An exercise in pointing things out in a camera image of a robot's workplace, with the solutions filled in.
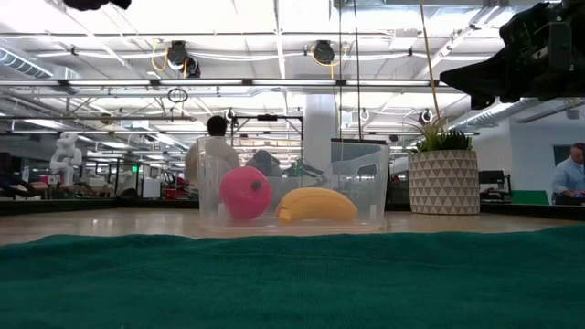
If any black background rig frame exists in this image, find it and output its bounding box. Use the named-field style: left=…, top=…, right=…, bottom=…
left=229, top=113, right=306, bottom=184

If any green board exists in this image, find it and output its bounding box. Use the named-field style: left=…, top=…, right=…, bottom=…
left=510, top=189, right=549, bottom=206

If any yellow cable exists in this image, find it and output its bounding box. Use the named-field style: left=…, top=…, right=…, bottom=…
left=419, top=0, right=443, bottom=123

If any person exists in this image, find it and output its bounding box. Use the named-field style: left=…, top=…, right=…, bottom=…
left=550, top=142, right=585, bottom=206
left=184, top=114, right=242, bottom=184
left=246, top=149, right=284, bottom=178

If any clear plastic tupperware container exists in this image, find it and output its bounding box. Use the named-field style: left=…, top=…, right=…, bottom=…
left=196, top=136, right=391, bottom=232

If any black metal table frame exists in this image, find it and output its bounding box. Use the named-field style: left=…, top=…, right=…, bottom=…
left=0, top=196, right=585, bottom=217

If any large black cable reel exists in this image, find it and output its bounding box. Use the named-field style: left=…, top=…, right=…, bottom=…
left=312, top=39, right=337, bottom=66
left=165, top=39, right=202, bottom=79

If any yellow toy banana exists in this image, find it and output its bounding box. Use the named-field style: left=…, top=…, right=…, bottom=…
left=275, top=186, right=359, bottom=225

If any potted plant in patterned pot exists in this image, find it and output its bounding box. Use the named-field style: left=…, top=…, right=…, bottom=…
left=404, top=113, right=481, bottom=216

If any red toy apple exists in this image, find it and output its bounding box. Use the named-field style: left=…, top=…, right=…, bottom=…
left=219, top=165, right=273, bottom=221

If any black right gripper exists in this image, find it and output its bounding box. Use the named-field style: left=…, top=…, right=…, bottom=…
left=439, top=0, right=585, bottom=111

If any dark green cloth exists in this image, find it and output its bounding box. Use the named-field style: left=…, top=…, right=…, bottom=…
left=0, top=224, right=585, bottom=329

